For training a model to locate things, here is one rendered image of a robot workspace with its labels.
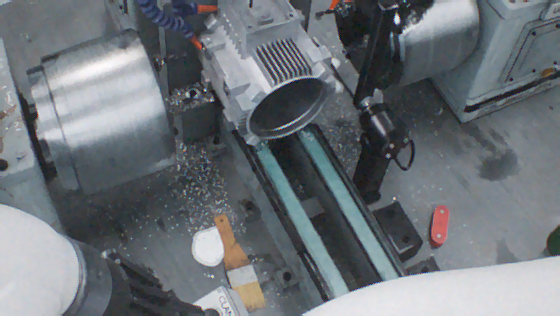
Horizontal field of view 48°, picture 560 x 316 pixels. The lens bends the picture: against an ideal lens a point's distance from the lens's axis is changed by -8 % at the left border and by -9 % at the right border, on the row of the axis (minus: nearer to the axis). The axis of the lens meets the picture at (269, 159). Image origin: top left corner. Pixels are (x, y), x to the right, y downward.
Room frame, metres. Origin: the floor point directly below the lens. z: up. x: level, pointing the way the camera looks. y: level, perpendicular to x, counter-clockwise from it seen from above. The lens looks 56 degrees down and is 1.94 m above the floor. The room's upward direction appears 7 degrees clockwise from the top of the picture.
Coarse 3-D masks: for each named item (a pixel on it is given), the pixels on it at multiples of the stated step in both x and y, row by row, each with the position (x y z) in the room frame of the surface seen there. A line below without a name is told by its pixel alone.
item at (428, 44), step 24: (360, 0) 0.93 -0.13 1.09; (408, 0) 0.89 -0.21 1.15; (432, 0) 0.91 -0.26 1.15; (456, 0) 0.92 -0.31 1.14; (336, 24) 0.99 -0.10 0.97; (360, 24) 0.92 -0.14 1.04; (408, 24) 0.85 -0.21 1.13; (432, 24) 0.87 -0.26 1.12; (456, 24) 0.89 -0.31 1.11; (360, 48) 0.84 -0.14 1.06; (408, 48) 0.82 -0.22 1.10; (432, 48) 0.85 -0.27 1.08; (456, 48) 0.87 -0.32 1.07; (384, 72) 0.84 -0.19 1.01; (408, 72) 0.82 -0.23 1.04; (432, 72) 0.85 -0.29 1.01
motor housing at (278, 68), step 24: (264, 48) 0.77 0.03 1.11; (288, 48) 0.77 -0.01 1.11; (312, 48) 0.82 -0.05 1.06; (216, 72) 0.76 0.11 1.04; (264, 72) 0.73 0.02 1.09; (288, 72) 0.73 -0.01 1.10; (312, 72) 0.74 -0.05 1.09; (240, 96) 0.70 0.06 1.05; (288, 96) 0.80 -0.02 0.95; (312, 96) 0.78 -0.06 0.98; (240, 120) 0.67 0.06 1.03; (264, 120) 0.74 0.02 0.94; (288, 120) 0.75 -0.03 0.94
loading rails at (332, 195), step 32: (224, 128) 0.77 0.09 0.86; (256, 160) 0.66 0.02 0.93; (288, 160) 0.75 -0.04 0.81; (320, 160) 0.69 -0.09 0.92; (256, 192) 0.64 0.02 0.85; (288, 192) 0.61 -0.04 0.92; (320, 192) 0.65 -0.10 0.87; (352, 192) 0.62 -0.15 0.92; (288, 224) 0.54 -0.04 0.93; (352, 224) 0.56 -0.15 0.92; (288, 256) 0.53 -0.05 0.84; (320, 256) 0.49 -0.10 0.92; (352, 256) 0.53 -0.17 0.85; (384, 256) 0.51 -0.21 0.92; (288, 288) 0.47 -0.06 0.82; (320, 288) 0.44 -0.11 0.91
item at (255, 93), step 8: (208, 16) 0.85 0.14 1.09; (216, 16) 0.85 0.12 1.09; (208, 24) 0.84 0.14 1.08; (216, 24) 0.84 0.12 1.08; (320, 64) 0.76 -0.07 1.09; (320, 72) 0.75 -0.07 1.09; (328, 72) 0.75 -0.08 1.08; (248, 88) 0.70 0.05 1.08; (256, 88) 0.69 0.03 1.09; (248, 96) 0.69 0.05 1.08; (256, 96) 0.68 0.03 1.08; (264, 96) 0.69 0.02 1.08; (320, 112) 0.76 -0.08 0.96; (312, 120) 0.75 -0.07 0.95; (248, 136) 0.69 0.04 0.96; (256, 144) 0.69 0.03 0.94
